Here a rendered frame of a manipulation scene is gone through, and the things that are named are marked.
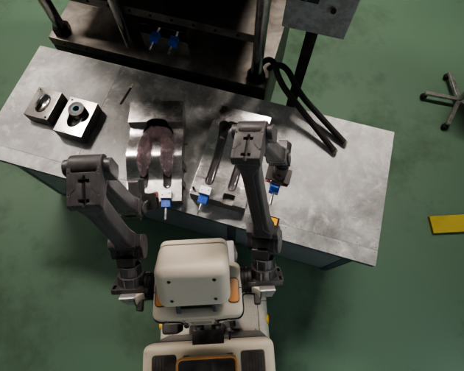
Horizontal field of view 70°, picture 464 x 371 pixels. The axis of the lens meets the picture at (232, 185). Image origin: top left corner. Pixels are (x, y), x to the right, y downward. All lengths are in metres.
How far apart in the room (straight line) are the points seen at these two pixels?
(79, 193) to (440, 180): 2.56
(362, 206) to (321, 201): 0.19
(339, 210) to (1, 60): 3.02
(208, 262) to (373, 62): 2.62
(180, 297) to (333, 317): 1.55
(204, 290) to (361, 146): 1.15
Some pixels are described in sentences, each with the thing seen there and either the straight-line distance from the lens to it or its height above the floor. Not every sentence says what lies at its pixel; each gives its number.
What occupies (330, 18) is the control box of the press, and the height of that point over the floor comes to 1.17.
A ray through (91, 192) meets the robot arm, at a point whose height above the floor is 1.61.
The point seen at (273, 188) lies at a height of 0.95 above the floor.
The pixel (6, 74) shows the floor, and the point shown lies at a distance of 3.49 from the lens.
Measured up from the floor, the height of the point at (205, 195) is 0.90.
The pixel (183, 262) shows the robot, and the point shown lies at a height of 1.38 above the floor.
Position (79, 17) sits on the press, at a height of 0.79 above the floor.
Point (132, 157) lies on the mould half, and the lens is 1.63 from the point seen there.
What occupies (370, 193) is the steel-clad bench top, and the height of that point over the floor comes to 0.80.
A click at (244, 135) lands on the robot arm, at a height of 1.57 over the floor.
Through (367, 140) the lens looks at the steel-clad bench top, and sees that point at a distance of 1.84.
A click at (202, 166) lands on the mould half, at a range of 1.56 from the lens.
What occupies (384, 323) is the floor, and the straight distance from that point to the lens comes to 2.52.
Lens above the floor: 2.31
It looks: 70 degrees down
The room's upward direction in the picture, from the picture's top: straight up
